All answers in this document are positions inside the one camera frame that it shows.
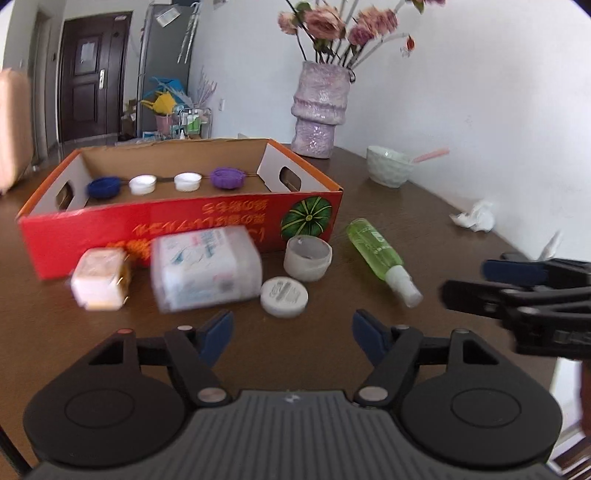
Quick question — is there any white bottle cap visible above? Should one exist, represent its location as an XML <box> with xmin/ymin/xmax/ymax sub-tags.
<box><xmin>173</xmin><ymin>172</ymin><xmax>202</xmax><ymax>192</ymax></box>
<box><xmin>128</xmin><ymin>174</ymin><xmax>157</xmax><ymax>196</ymax></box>

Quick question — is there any purple ridged bottle cap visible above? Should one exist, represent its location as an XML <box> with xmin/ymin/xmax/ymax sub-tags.
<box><xmin>209</xmin><ymin>167</ymin><xmax>247</xmax><ymax>190</ymax></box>

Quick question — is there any blue ridged bottle cap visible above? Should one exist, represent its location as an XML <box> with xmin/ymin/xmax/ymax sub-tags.
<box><xmin>86</xmin><ymin>176</ymin><xmax>122</xmax><ymax>200</ymax></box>

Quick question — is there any white spray nozzle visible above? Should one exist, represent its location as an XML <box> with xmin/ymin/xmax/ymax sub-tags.
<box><xmin>538</xmin><ymin>230</ymin><xmax>563</xmax><ymax>261</ymax></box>

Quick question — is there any crumpled white tissue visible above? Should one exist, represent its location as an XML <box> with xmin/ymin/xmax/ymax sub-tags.
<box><xmin>450</xmin><ymin>200</ymin><xmax>496</xmax><ymax>233</ymax></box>

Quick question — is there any clear white-capped pill bottle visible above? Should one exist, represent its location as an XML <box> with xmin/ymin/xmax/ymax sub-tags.
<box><xmin>150</xmin><ymin>226</ymin><xmax>263</xmax><ymax>313</ymax></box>

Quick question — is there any green spray bottle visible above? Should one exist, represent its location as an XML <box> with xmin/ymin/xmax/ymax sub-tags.
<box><xmin>346</xmin><ymin>218</ymin><xmax>423</xmax><ymax>308</ymax></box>

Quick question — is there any white flat jar lid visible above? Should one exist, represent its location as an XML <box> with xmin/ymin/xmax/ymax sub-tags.
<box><xmin>260</xmin><ymin>276</ymin><xmax>310</xmax><ymax>319</ymax></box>

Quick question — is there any white open jar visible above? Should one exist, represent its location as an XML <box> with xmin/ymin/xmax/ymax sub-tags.
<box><xmin>283</xmin><ymin>235</ymin><xmax>332</xmax><ymax>282</ymax></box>

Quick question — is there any pink spoon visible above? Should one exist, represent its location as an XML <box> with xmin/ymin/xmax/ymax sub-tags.
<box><xmin>412</xmin><ymin>148</ymin><xmax>450</xmax><ymax>164</ymax></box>

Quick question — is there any pale green bowl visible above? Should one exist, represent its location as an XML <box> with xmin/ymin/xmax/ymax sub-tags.
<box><xmin>366</xmin><ymin>146</ymin><xmax>414</xmax><ymax>189</ymax></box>

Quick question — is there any red cardboard box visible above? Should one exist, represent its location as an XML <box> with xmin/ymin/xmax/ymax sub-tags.
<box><xmin>17</xmin><ymin>139</ymin><xmax>342</xmax><ymax>280</ymax></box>

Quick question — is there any pink glitter vase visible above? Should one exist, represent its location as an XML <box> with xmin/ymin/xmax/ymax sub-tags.
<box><xmin>290</xmin><ymin>61</ymin><xmax>353</xmax><ymax>159</ymax></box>

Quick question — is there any pink suitcase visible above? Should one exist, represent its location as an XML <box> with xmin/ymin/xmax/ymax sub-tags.
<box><xmin>0</xmin><ymin>68</ymin><xmax>34</xmax><ymax>195</ymax></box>

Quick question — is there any dried pink flower bouquet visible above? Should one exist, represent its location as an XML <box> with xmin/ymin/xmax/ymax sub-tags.
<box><xmin>277</xmin><ymin>0</ymin><xmax>446</xmax><ymax>72</ymax></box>

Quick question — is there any dark brown door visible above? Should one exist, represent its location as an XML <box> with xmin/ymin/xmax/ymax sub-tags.
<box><xmin>58</xmin><ymin>12</ymin><xmax>131</xmax><ymax>142</ymax></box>

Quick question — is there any grey refrigerator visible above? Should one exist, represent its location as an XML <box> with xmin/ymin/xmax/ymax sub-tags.
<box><xmin>135</xmin><ymin>2</ymin><xmax>205</xmax><ymax>138</ymax></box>

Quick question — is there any cluttered wire storage rack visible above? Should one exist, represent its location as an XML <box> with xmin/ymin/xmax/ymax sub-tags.
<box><xmin>140</xmin><ymin>72</ymin><xmax>217</xmax><ymax>139</ymax></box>

